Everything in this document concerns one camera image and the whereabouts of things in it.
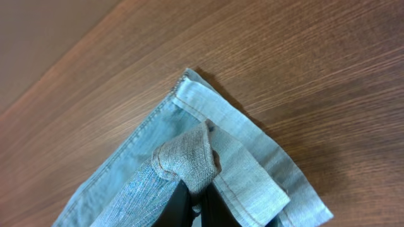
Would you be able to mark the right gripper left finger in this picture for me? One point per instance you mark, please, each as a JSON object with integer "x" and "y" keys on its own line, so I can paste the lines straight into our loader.
{"x": 178, "y": 211}

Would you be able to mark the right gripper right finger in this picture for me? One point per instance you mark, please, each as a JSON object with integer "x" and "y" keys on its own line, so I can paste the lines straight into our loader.
{"x": 214, "y": 211}

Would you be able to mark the light blue denim shorts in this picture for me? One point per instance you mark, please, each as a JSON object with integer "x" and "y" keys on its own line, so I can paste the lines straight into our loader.
{"x": 194, "y": 135}

